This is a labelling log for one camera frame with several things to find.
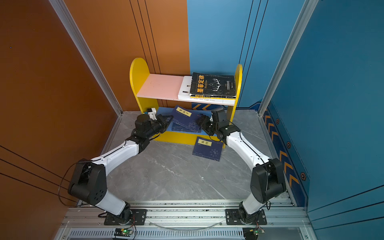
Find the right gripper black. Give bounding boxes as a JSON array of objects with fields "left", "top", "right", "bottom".
[{"left": 194, "top": 115, "right": 220, "bottom": 136}]

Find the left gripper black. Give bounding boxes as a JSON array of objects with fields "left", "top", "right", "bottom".
[{"left": 144, "top": 114, "right": 173, "bottom": 141}]

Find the navy book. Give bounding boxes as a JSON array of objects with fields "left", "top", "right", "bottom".
[
  {"left": 171, "top": 106, "right": 203, "bottom": 133},
  {"left": 171, "top": 122, "right": 202, "bottom": 133}
]

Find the navy book rearmost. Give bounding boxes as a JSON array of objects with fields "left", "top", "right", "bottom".
[{"left": 192, "top": 137, "right": 223, "bottom": 162}]

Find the yellow cartoon cover book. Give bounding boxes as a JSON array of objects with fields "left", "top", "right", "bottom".
[{"left": 190, "top": 95, "right": 236, "bottom": 100}]

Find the white book brown pattern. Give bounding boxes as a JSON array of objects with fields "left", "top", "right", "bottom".
[{"left": 178, "top": 76, "right": 235, "bottom": 106}]

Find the black book yellow title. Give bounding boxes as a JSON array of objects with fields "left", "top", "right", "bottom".
[{"left": 190, "top": 73, "right": 236, "bottom": 96}]

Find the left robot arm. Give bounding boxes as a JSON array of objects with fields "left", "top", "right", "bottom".
[{"left": 68, "top": 114, "right": 173, "bottom": 223}]

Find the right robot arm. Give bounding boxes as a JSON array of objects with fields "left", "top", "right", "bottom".
[{"left": 197, "top": 109, "right": 287, "bottom": 225}]

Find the yellow pink blue bookshelf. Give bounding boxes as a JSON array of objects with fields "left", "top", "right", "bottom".
[{"left": 130, "top": 58, "right": 243, "bottom": 143}]

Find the left green circuit board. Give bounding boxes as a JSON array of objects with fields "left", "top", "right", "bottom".
[{"left": 113, "top": 228, "right": 135, "bottom": 240}]

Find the right circuit board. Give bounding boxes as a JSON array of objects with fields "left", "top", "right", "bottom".
[{"left": 243, "top": 228, "right": 265, "bottom": 240}]

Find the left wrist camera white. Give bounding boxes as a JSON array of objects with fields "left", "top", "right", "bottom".
[{"left": 147, "top": 108, "right": 157, "bottom": 121}]

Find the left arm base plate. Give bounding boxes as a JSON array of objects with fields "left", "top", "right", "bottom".
[{"left": 104, "top": 209, "right": 148, "bottom": 226}]

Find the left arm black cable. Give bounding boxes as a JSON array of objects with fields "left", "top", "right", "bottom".
[{"left": 57, "top": 160, "right": 91, "bottom": 208}]

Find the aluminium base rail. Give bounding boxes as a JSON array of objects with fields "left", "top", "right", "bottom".
[{"left": 56, "top": 199, "right": 316, "bottom": 240}]

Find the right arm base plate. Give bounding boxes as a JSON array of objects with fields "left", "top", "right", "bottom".
[{"left": 225, "top": 209, "right": 267, "bottom": 226}]

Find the aluminium frame post left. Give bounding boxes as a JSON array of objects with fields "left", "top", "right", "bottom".
[{"left": 48, "top": 0, "right": 124, "bottom": 117}]

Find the aluminium frame post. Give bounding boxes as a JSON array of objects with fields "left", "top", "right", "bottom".
[
  {"left": 48, "top": 0, "right": 124, "bottom": 117},
  {"left": 258, "top": 0, "right": 319, "bottom": 117}
]

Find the aluminium frame post right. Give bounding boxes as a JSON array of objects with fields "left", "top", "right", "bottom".
[{"left": 258, "top": 0, "right": 319, "bottom": 117}]

